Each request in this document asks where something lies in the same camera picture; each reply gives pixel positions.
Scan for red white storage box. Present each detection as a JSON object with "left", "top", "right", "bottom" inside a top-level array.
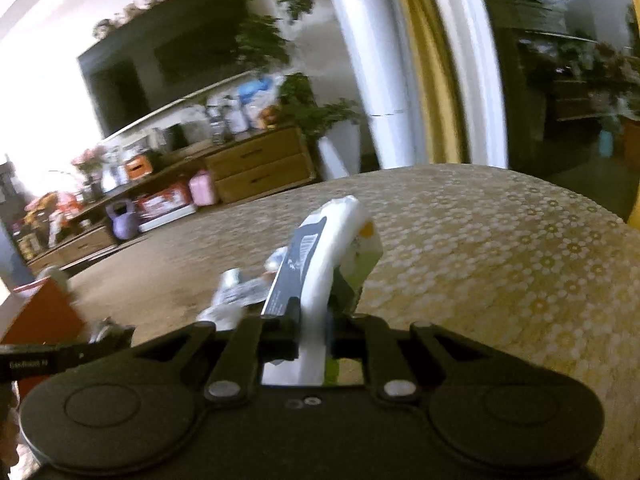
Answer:
[{"left": 136, "top": 181, "right": 198, "bottom": 233}]

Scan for red cardboard box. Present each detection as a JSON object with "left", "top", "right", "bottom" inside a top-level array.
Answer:
[{"left": 0, "top": 274, "right": 89, "bottom": 399}]

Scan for pink flower vase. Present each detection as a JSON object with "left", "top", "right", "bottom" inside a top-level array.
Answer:
[{"left": 72, "top": 145, "right": 107, "bottom": 202}]

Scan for purple kettlebell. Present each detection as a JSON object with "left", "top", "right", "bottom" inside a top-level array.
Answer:
[{"left": 105, "top": 198, "right": 140, "bottom": 242}]

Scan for white standing air conditioner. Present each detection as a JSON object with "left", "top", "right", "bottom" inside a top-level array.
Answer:
[{"left": 331, "top": 0, "right": 427, "bottom": 169}]

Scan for yellow curtain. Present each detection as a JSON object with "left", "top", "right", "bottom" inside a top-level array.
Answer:
[{"left": 399, "top": 0, "right": 468, "bottom": 164}]

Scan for plush toys on television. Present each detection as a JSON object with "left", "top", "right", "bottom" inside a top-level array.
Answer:
[{"left": 92, "top": 0, "right": 163, "bottom": 40}]

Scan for tall green potted plant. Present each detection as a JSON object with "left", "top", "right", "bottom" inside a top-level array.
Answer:
[{"left": 236, "top": 0, "right": 361, "bottom": 180}]

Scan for yellow giraffe figure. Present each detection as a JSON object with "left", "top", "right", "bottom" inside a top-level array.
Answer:
[{"left": 626, "top": 185, "right": 640, "bottom": 230}]

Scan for blue bag on cabinet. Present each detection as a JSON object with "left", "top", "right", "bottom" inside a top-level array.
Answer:
[{"left": 238, "top": 76, "right": 271, "bottom": 120}]

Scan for white green tube package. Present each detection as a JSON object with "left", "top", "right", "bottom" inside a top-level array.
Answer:
[{"left": 262, "top": 195, "right": 383, "bottom": 387}]

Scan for wooden tv cabinet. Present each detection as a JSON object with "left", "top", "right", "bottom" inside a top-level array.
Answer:
[{"left": 27, "top": 126, "right": 316, "bottom": 273}]

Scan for orange retro radio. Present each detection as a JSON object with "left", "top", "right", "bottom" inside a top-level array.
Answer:
[{"left": 124, "top": 154, "right": 154, "bottom": 181}]

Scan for silver foil wrapper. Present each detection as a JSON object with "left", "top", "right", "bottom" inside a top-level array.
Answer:
[{"left": 195, "top": 247, "right": 286, "bottom": 330}]

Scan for person's left hand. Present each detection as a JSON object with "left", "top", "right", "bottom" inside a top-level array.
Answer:
[{"left": 0, "top": 382, "right": 20, "bottom": 479}]

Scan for black flat television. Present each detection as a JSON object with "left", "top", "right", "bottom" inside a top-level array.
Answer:
[{"left": 78, "top": 0, "right": 247, "bottom": 138}]

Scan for white plastic bag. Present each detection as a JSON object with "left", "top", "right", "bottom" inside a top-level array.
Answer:
[{"left": 244, "top": 74, "right": 285, "bottom": 130}]

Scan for black speaker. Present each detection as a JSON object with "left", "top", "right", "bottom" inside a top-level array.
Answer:
[{"left": 165, "top": 124, "right": 189, "bottom": 152}]

